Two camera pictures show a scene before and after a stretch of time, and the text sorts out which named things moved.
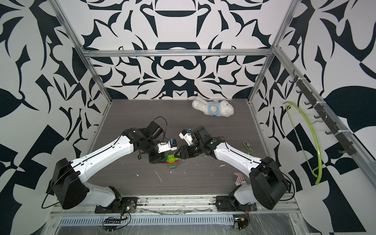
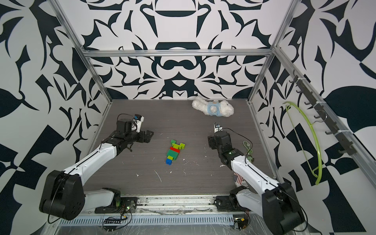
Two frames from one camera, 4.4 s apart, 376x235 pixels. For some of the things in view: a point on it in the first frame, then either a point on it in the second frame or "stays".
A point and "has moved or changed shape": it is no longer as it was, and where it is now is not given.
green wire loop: [247, 146] stays
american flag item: [238, 177] stays
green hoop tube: [320, 167] stays
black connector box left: [112, 222] stays
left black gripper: [158, 158] → [149, 135]
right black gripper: [184, 154] → [212, 141]
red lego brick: [168, 163] has moved or changed shape
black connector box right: [242, 222] stays
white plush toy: [216, 107] stays
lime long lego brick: [172, 159] has moved or changed shape
